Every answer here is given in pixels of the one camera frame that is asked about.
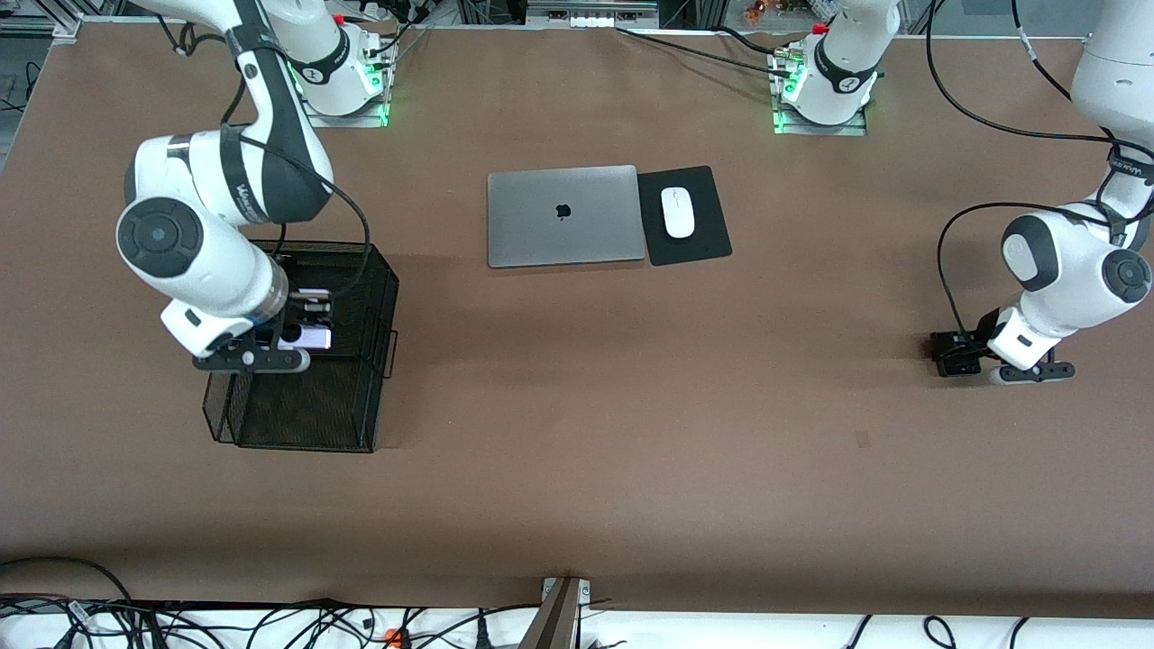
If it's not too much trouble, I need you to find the black mesh two-tier tray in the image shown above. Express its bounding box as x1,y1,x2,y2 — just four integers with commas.
203,239,400,453

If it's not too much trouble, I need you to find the silver closed laptop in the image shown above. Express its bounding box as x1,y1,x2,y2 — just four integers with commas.
487,165,648,270

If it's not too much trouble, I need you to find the black mouse pad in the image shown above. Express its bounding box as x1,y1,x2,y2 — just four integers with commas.
637,165,733,267

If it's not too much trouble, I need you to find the white computer mouse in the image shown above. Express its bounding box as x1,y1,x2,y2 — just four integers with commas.
661,187,696,240

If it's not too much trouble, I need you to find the grey socket box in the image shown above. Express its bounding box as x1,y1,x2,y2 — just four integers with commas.
526,0,659,28

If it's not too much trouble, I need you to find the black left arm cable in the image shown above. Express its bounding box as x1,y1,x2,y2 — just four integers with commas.
924,0,1154,339

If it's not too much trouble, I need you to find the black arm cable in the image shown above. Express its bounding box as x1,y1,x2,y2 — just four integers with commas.
924,0,1154,339
221,117,372,298

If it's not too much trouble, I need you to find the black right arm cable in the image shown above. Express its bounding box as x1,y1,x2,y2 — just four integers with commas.
221,117,372,298

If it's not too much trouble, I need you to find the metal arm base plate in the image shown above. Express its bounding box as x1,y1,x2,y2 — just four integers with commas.
774,104,868,138
296,90,390,129

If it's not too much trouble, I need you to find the black base connector cable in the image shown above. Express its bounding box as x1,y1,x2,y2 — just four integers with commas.
365,0,435,64

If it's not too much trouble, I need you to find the tangled black floor cable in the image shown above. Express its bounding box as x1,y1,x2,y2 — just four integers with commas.
135,599,542,649

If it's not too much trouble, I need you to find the thick black looped cable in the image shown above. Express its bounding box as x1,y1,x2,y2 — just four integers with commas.
0,556,136,607

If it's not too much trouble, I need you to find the short black table cable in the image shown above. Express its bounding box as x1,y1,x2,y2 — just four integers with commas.
717,25,778,57

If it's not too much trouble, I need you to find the aluminium frame post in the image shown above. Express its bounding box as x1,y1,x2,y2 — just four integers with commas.
0,14,84,41

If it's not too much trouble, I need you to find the grey metal camera mount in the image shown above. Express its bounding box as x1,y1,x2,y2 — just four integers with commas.
518,577,591,649

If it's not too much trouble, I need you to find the long black table cable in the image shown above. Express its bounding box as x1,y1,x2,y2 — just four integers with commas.
616,27,794,80

